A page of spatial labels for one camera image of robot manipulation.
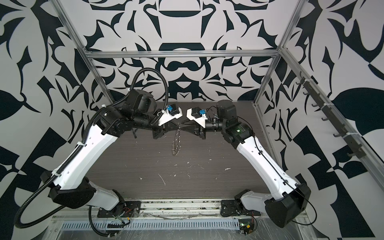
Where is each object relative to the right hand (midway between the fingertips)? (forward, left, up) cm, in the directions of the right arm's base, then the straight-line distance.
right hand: (183, 124), depth 61 cm
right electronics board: (-32, -28, -39) cm, 57 cm away
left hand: (+1, +2, +1) cm, 3 cm away
